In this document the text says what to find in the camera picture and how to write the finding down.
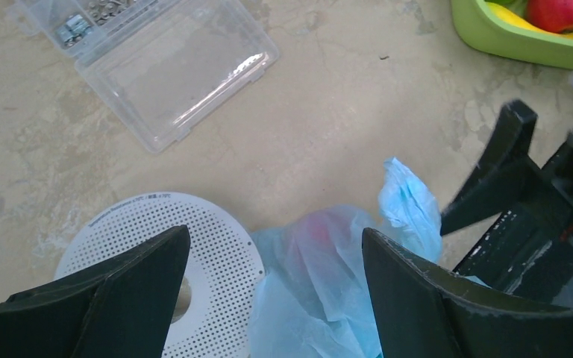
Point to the blue plastic bag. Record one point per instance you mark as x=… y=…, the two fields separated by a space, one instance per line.
x=314 y=299

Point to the yellow banana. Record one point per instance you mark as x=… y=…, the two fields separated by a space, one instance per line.
x=506 y=15

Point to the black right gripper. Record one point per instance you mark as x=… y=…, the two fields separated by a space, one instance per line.
x=528 y=249

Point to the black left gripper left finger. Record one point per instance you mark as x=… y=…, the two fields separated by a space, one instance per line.
x=120 y=307

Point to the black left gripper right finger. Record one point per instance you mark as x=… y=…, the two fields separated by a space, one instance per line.
x=424 y=310

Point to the clear plastic screw box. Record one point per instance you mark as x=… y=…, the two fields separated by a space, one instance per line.
x=160 y=66

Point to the green plastic bowl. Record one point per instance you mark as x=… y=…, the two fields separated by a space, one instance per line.
x=481 y=28

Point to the red apple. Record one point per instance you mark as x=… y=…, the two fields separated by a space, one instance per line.
x=551 y=16

